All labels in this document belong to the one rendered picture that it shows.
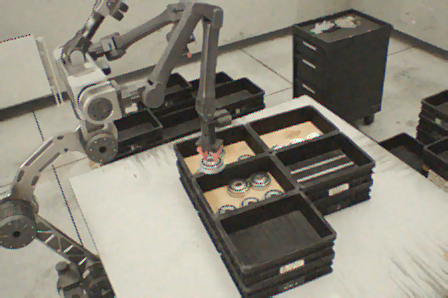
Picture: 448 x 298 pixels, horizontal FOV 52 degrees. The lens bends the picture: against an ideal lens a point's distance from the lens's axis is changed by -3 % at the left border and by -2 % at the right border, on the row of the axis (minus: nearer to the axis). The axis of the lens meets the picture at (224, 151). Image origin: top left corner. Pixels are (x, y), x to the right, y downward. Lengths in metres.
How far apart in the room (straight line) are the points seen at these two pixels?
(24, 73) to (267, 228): 3.35
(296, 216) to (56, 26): 3.40
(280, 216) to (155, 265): 0.58
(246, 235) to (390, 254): 0.62
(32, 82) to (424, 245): 3.81
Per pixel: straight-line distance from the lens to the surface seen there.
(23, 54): 4.77
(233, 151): 2.46
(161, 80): 1.77
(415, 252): 2.19
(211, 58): 1.84
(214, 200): 2.17
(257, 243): 1.97
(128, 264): 2.16
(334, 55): 3.55
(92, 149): 2.08
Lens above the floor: 2.27
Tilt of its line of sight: 36 degrees down
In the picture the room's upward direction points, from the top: 6 degrees counter-clockwise
